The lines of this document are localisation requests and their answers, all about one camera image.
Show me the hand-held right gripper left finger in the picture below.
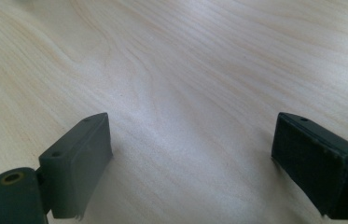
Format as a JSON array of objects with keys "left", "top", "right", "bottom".
[{"left": 38, "top": 112, "right": 114, "bottom": 220}]

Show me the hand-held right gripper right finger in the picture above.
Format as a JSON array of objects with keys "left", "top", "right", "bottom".
[{"left": 271, "top": 112, "right": 348, "bottom": 220}]

